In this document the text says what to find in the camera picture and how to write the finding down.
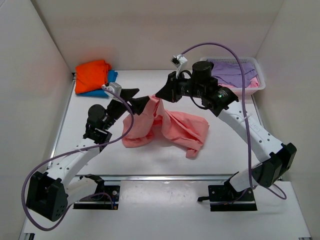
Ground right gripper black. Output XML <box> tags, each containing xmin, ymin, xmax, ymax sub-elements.
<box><xmin>155</xmin><ymin>71</ymin><xmax>204</xmax><ymax>104</ymax></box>

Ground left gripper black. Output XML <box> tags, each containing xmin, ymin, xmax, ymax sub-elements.
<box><xmin>105</xmin><ymin>86</ymin><xmax>152</xmax><ymax>127</ymax></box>

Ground salmon pink t-shirt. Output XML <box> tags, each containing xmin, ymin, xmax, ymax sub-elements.
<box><xmin>122</xmin><ymin>95</ymin><xmax>210</xmax><ymax>159</ymax></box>

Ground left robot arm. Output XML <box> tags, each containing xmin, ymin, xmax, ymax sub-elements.
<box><xmin>21</xmin><ymin>87</ymin><xmax>150</xmax><ymax>222</ymax></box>

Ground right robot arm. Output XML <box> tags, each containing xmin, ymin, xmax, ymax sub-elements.
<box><xmin>155</xmin><ymin>61</ymin><xmax>297</xmax><ymax>200</ymax></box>

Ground folded blue t-shirt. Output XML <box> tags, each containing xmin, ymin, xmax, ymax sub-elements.
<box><xmin>77</xmin><ymin>70</ymin><xmax>118</xmax><ymax>98</ymax></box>

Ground folded orange t-shirt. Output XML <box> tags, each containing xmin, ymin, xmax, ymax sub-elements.
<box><xmin>75</xmin><ymin>59</ymin><xmax>112</xmax><ymax>95</ymax></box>

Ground purple t-shirt in basket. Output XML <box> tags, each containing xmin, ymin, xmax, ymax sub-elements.
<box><xmin>209</xmin><ymin>60</ymin><xmax>258</xmax><ymax>88</ymax></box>

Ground white plastic basket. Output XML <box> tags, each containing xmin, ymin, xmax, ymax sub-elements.
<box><xmin>200</xmin><ymin>56</ymin><xmax>266</xmax><ymax>96</ymax></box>

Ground pink t-shirt in basket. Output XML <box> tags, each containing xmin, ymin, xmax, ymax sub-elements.
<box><xmin>221</xmin><ymin>77</ymin><xmax>260</xmax><ymax>89</ymax></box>

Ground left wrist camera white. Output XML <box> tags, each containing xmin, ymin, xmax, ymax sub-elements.
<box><xmin>101</xmin><ymin>82</ymin><xmax>122</xmax><ymax>96</ymax></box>

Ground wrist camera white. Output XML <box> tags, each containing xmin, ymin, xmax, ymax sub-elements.
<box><xmin>170</xmin><ymin>54</ymin><xmax>188</xmax><ymax>79</ymax></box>
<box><xmin>101</xmin><ymin>82</ymin><xmax>122</xmax><ymax>96</ymax></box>

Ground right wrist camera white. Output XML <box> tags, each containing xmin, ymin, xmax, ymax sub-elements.
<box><xmin>170</xmin><ymin>54</ymin><xmax>188</xmax><ymax>79</ymax></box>

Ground left aluminium rail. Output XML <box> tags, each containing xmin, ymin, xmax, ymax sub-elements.
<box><xmin>49</xmin><ymin>72</ymin><xmax>76</xmax><ymax>159</ymax></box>

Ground aluminium rail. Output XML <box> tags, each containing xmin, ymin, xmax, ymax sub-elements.
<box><xmin>49</xmin><ymin>72</ymin><xmax>76</xmax><ymax>159</ymax></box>
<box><xmin>99</xmin><ymin>174</ymin><xmax>231</xmax><ymax>182</ymax></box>

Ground front aluminium rail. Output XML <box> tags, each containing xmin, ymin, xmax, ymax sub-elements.
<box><xmin>99</xmin><ymin>174</ymin><xmax>231</xmax><ymax>182</ymax></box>

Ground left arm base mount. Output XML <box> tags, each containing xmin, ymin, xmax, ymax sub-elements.
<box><xmin>73</xmin><ymin>174</ymin><xmax>121</xmax><ymax>210</ymax></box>

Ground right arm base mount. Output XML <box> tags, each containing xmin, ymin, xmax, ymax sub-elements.
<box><xmin>197</xmin><ymin>180</ymin><xmax>258</xmax><ymax>212</ymax></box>

